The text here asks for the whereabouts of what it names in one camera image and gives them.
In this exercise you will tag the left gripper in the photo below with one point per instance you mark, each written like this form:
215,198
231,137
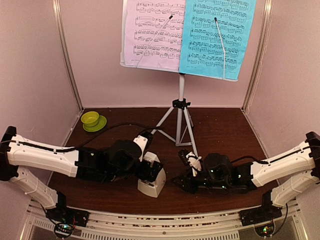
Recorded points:
143,174

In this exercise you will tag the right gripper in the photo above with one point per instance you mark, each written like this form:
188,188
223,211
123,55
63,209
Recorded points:
188,180

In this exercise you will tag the white metronome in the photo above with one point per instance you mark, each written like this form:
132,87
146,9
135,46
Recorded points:
152,189

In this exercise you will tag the white music stand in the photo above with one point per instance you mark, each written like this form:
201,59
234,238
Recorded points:
230,94

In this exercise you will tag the blue sheet music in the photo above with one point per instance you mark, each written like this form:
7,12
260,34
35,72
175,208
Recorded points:
215,37

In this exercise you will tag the purple sheet music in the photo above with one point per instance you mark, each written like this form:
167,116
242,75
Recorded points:
152,34

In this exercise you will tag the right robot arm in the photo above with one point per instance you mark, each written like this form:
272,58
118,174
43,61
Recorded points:
217,173

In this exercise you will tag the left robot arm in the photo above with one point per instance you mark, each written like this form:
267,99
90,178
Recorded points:
123,159

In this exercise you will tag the green saucer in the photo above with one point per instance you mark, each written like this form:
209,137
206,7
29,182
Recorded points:
102,122

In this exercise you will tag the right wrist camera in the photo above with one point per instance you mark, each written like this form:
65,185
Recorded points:
190,159

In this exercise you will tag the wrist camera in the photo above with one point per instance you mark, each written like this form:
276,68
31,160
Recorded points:
143,140
190,159

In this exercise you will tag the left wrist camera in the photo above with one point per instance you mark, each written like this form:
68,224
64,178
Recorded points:
143,140

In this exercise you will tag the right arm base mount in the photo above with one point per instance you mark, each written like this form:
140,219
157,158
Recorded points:
262,217

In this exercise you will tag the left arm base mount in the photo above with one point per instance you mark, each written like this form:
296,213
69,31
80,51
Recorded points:
66,219

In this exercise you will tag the right aluminium corner post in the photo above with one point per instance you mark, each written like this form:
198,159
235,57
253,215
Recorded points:
261,49

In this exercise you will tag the aluminium corner post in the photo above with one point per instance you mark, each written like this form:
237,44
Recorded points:
261,49
66,56

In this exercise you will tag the left aluminium corner post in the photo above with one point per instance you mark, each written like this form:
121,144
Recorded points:
66,56

